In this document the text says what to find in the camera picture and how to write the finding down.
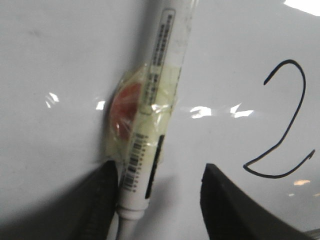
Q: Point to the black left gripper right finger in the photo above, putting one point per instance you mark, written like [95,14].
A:
[230,214]

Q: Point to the white black whiteboard marker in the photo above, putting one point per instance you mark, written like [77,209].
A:
[159,58]

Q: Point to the white whiteboard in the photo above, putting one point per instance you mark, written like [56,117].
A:
[248,101]

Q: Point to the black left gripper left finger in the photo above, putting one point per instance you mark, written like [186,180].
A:
[90,207]

